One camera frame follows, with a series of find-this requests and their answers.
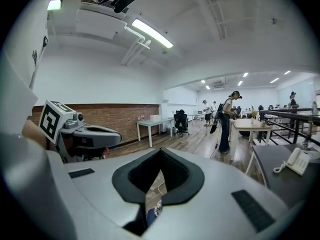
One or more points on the white desk telephone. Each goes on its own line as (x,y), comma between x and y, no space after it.
(298,160)

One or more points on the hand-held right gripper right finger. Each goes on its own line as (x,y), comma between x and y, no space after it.
(212,209)

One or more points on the beige wooden table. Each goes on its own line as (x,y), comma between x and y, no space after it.
(250,125)

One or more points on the long ceiling light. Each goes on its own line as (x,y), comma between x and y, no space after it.
(152,32)

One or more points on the white metal-leg table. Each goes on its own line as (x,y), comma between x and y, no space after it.
(155,124)

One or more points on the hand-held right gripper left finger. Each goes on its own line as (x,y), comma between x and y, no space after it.
(100,196)

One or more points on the person's left hand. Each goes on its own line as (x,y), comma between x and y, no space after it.
(106,151)

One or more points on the person's beige shirt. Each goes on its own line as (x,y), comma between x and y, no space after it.
(15,84)

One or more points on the person's left forearm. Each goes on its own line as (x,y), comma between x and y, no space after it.
(32,134)

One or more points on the dark grey desk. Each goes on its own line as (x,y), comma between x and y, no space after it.
(287,181)

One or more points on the square ceiling light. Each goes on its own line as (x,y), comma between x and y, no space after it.
(54,4)

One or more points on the row of recessed ceiling lights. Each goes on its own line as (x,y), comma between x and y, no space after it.
(240,83)

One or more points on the white ceiling pipes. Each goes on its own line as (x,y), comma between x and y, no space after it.
(136,42)

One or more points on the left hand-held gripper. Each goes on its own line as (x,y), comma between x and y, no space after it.
(50,121)

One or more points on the white storage box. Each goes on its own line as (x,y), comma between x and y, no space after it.
(154,118)

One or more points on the black office chair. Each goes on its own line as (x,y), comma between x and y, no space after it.
(181,121)

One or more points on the black metal railing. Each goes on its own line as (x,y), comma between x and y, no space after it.
(287,116)

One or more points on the black hanging bag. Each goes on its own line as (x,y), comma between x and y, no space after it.
(214,127)

